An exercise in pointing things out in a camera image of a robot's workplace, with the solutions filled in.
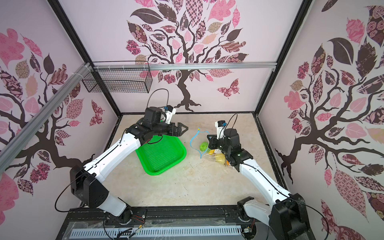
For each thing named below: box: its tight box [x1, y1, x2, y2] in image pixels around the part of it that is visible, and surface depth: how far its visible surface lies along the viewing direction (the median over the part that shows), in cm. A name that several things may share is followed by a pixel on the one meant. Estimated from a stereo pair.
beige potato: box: [215, 153, 226, 165], surface depth 90 cm
